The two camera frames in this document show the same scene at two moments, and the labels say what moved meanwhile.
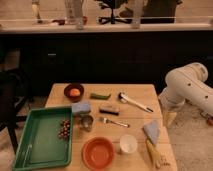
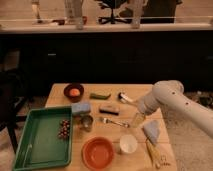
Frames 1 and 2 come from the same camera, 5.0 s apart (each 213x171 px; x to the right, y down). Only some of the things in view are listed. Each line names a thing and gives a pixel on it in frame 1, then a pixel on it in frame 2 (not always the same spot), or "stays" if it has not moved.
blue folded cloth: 152,129 stays
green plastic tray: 40,145 stays
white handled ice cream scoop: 123,98 stays
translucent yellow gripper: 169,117 -> 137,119
